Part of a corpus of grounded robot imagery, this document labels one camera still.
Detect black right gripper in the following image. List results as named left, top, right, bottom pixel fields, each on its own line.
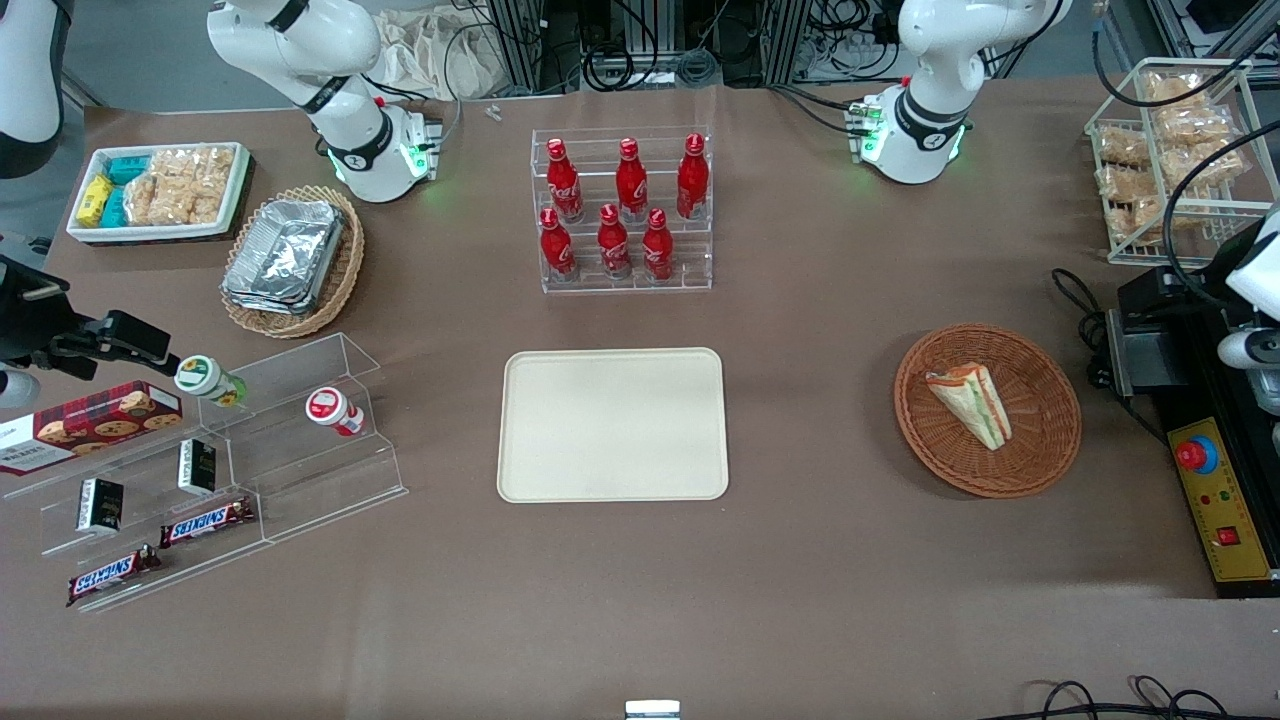
left=0, top=255, right=182, bottom=382

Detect triangular sandwich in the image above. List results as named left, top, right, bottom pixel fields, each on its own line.
left=924, top=362, right=1013, bottom=451

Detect white rectangular snack tray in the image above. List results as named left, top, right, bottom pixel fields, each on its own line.
left=66, top=142, right=252, bottom=245

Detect light oval wicker basket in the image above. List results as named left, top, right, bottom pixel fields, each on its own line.
left=220, top=185, right=366, bottom=339

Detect beige plastic tray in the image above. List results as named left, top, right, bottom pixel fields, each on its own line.
left=497, top=347, right=730, bottom=503

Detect brown round wicker basket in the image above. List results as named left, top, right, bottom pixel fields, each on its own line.
left=893, top=322, right=1083, bottom=499

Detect red chocolate chip cookie box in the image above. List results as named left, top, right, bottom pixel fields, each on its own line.
left=0, top=380, right=185, bottom=477

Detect green lid yogurt bottle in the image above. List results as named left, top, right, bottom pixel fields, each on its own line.
left=174, top=355, right=248, bottom=408

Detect small black box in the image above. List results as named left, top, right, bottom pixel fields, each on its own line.
left=77, top=478, right=125, bottom=534
left=178, top=438, right=218, bottom=497

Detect yellow snack packet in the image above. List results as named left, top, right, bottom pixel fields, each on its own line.
left=77, top=174, right=116, bottom=227

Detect clear bag rice crackers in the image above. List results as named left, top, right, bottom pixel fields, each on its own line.
left=150, top=146, right=237, bottom=183
left=124, top=174, right=223, bottom=227

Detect silver foil container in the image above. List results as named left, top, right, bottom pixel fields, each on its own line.
left=225, top=198, right=347, bottom=301
left=222, top=285, right=319, bottom=317

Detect clear acrylic step shelf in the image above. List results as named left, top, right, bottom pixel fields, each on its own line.
left=193, top=332, right=409, bottom=547
left=0, top=400, right=271, bottom=614

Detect brown Snickers bar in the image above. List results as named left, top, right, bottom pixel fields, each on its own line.
left=67, top=545, right=163, bottom=608
left=160, top=497, right=256, bottom=549

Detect red lid yogurt bottle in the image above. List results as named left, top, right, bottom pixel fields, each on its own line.
left=305, top=387, right=366, bottom=438

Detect beige cloth bag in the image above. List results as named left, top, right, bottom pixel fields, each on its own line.
left=375, top=8, right=513, bottom=102

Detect red cola bottle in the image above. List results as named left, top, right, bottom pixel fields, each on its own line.
left=539, top=207, right=578, bottom=283
left=597, top=204, right=633, bottom=280
left=615, top=138, right=649, bottom=224
left=676, top=132, right=711, bottom=221
left=641, top=208, right=675, bottom=282
left=545, top=138, right=586, bottom=224

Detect clear acrylic bottle rack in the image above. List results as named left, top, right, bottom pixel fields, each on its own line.
left=530, top=126, right=714, bottom=294

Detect clear bag fried snacks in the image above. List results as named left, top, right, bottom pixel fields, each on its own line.
left=1155, top=105, right=1244, bottom=193
left=1145, top=70, right=1217, bottom=111
left=1095, top=165, right=1166, bottom=243
left=1095, top=125, right=1151, bottom=167

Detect grey metal box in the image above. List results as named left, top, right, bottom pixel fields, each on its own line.
left=1106, top=308, right=1193, bottom=399

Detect black power box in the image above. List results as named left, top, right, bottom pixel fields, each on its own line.
left=1117, top=262, right=1223, bottom=336

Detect red emergency stop button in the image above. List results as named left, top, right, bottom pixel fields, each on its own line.
left=1175, top=435, right=1220, bottom=476

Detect yellow black control box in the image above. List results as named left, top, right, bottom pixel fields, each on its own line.
left=1165, top=300, right=1280, bottom=601

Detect black cable at right base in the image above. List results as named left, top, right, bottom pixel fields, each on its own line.
left=360, top=73, right=433, bottom=107

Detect aluminium frame post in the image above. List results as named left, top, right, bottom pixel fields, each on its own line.
left=783, top=0, right=819, bottom=83
left=488, top=0, right=547, bottom=97

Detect black background cable bundle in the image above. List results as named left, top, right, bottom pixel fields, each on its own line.
left=545, top=0, right=791, bottom=93

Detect black cables at left base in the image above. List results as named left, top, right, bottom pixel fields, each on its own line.
left=768, top=82, right=873, bottom=137

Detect black cable at power box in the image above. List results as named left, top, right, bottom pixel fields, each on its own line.
left=1051, top=267, right=1171, bottom=446

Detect white wire basket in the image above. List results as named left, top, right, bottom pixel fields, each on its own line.
left=1085, top=57, right=1280, bottom=267

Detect black arm cable long loop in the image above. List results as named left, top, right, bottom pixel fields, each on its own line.
left=1091, top=0, right=1280, bottom=110

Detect black floor cables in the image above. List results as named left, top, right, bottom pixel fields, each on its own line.
left=1000, top=677, right=1280, bottom=720

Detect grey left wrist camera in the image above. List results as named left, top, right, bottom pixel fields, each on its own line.
left=1217, top=326, right=1280, bottom=373

